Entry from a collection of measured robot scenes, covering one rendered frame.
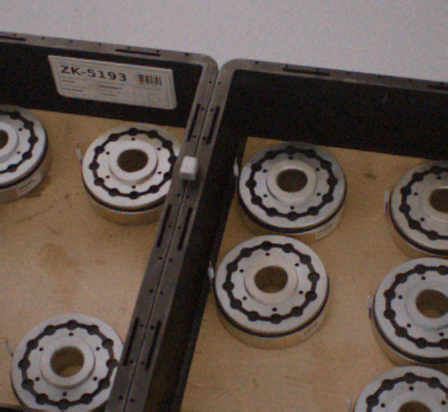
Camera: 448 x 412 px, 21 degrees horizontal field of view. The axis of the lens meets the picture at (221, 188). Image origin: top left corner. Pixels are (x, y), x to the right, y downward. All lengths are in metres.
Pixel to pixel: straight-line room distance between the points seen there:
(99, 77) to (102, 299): 0.23
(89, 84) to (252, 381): 0.35
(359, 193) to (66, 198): 0.29
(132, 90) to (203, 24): 0.32
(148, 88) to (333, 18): 0.38
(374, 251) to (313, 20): 0.44
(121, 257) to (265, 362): 0.18
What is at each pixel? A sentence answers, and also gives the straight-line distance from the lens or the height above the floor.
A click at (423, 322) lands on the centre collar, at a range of 1.06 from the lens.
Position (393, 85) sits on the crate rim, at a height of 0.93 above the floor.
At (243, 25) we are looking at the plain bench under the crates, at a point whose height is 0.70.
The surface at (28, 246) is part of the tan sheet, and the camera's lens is 1.17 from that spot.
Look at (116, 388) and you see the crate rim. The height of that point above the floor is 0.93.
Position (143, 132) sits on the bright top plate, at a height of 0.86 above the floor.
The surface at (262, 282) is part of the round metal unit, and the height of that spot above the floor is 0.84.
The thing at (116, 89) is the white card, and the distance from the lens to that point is 1.21.
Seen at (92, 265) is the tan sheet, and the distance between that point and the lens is 1.15.
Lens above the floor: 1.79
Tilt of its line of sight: 54 degrees down
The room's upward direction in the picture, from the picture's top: 6 degrees counter-clockwise
